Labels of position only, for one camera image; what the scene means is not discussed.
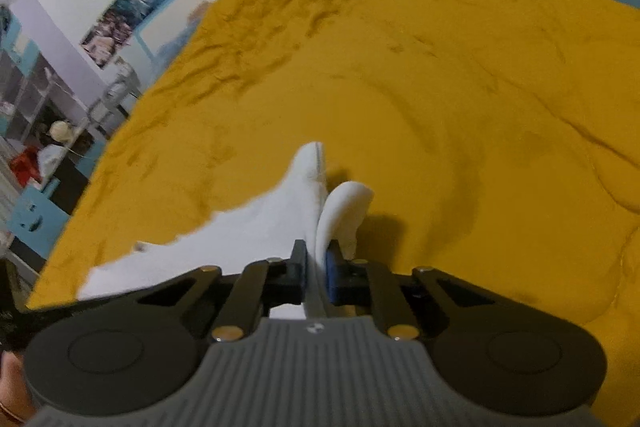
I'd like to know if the white t-shirt with print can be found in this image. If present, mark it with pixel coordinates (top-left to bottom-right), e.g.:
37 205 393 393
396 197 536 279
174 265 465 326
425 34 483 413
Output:
76 142 373 319

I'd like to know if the person's hand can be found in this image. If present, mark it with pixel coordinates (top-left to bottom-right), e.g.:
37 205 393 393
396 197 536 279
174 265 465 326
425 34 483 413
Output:
1 351 36 426

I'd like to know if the mustard yellow bed cover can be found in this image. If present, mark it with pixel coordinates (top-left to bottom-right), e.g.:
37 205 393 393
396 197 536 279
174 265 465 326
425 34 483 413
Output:
29 0 639 426

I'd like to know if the blue white shelving unit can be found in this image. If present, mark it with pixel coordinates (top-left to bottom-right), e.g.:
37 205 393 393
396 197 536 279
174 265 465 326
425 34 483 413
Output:
0 3 141 260

